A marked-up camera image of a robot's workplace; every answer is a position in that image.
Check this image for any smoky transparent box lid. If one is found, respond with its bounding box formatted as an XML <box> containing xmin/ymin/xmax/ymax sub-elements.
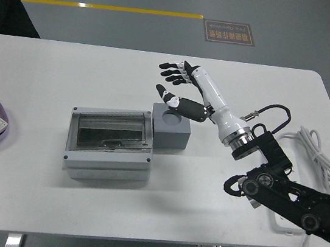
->
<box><xmin>68</xmin><ymin>103</ymin><xmax>156</xmax><ymax>161</ymax></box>

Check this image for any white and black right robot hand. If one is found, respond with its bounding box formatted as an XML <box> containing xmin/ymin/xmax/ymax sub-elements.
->
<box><xmin>148</xmin><ymin>57</ymin><xmax>258</xmax><ymax>148</ymax></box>

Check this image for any white power cord with plug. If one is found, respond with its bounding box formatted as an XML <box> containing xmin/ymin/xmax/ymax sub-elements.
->
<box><xmin>259</xmin><ymin>122</ymin><xmax>330</xmax><ymax>247</ymax></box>

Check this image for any grey cube with round recess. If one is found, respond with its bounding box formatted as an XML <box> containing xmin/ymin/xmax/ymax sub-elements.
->
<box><xmin>146</xmin><ymin>100</ymin><xmax>195</xmax><ymax>154</ymax></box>

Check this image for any grey plastic enclosure box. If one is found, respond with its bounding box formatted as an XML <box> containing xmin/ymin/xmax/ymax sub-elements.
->
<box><xmin>59</xmin><ymin>100</ymin><xmax>159</xmax><ymax>190</ymax></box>

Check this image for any brown floor sign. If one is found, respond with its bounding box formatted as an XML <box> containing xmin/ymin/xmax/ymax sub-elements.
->
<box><xmin>200</xmin><ymin>18</ymin><xmax>258</xmax><ymax>48</ymax></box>

